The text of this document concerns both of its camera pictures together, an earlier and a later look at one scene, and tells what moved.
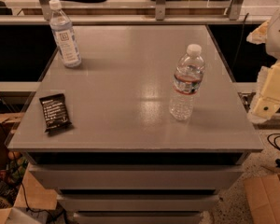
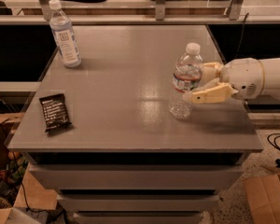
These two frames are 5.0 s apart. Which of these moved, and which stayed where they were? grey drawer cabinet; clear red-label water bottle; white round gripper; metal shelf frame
Moved: white round gripper
Stayed: clear red-label water bottle; metal shelf frame; grey drawer cabinet
